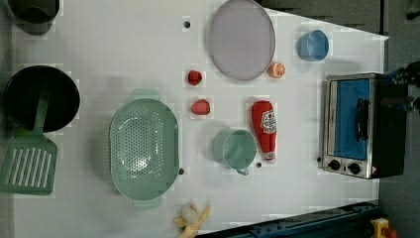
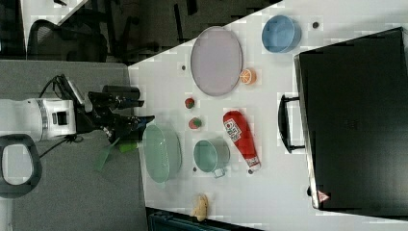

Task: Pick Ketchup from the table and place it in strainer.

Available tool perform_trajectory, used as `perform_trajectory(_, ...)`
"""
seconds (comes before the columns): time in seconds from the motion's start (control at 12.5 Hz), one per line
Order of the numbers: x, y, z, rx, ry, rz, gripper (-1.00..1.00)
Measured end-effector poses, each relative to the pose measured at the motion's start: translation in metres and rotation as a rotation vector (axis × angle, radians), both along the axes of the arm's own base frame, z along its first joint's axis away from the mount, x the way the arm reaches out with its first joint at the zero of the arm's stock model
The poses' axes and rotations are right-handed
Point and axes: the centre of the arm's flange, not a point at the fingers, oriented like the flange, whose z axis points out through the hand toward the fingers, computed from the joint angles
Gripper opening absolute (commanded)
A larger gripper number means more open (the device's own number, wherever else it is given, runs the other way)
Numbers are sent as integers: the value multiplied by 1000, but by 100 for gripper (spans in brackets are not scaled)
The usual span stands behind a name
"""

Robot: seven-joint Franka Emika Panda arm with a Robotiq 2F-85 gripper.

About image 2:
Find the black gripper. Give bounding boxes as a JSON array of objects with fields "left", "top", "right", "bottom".
[{"left": 75, "top": 91, "right": 155, "bottom": 143}]

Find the red plush ketchup bottle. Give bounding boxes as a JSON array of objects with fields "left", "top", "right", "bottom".
[{"left": 223, "top": 111, "right": 261, "bottom": 173}]

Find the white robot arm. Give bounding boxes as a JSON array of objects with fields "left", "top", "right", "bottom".
[{"left": 1, "top": 91, "right": 154, "bottom": 198}]

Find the green oval strainer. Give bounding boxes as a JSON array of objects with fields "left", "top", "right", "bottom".
[{"left": 142, "top": 124, "right": 182, "bottom": 184}]

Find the green spatula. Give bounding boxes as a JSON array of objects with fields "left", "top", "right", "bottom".
[{"left": 93, "top": 139, "right": 139, "bottom": 171}]

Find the red green strawberry toy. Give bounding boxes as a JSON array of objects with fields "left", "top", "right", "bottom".
[{"left": 189, "top": 117, "right": 202, "bottom": 130}]

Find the black office chair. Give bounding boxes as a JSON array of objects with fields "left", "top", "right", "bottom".
[{"left": 27, "top": 19, "right": 108, "bottom": 63}]

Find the green mug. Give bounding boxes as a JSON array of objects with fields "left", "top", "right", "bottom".
[{"left": 193, "top": 138, "right": 230, "bottom": 178}]

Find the grey round plate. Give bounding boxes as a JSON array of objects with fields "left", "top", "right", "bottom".
[{"left": 191, "top": 26, "right": 242, "bottom": 96}]

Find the dark teal crate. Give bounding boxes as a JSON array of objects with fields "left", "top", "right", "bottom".
[{"left": 148, "top": 212, "right": 230, "bottom": 231}]

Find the beige plush toy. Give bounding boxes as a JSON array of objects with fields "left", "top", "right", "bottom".
[{"left": 191, "top": 194, "right": 209, "bottom": 221}]

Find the orange slice toy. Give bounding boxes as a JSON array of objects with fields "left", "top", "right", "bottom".
[{"left": 240, "top": 68, "right": 257, "bottom": 85}]

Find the blue bowl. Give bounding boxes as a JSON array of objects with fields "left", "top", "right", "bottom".
[{"left": 262, "top": 15, "right": 302, "bottom": 53}]

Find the black toaster oven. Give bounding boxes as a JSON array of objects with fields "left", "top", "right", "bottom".
[{"left": 294, "top": 27, "right": 408, "bottom": 220}]

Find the black cylinder post upper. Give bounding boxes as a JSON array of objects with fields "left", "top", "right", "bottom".
[{"left": 102, "top": 85, "right": 140, "bottom": 99}]

